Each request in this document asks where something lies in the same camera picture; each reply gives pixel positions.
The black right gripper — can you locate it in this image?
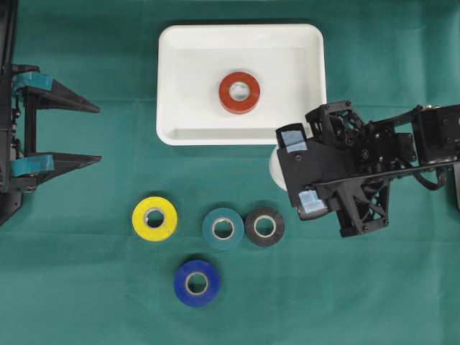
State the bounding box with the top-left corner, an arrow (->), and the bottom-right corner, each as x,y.
305,101 -> 418,237

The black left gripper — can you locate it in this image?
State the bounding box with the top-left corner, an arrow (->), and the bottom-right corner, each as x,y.
1,64 -> 102,194

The white tape roll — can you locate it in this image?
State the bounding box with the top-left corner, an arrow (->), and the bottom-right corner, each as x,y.
269,146 -> 287,191

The red tape roll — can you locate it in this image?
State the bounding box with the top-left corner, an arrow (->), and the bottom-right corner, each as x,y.
218,71 -> 261,114

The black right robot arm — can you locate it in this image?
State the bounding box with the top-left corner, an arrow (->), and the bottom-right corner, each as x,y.
305,101 -> 459,237

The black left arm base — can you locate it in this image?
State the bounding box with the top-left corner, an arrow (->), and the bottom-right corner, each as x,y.
0,0 -> 19,68

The black tape roll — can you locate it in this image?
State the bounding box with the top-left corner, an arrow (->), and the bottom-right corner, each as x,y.
245,206 -> 285,247

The yellow tape roll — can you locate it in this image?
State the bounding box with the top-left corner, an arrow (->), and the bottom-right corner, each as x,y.
132,196 -> 178,242

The green tape roll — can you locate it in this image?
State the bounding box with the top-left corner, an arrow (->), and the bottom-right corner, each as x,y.
202,208 -> 244,250

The blue tape roll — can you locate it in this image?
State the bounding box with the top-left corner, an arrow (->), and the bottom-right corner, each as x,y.
174,259 -> 221,308

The white plastic tray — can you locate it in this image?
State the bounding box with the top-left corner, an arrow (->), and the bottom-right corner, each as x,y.
156,24 -> 326,146

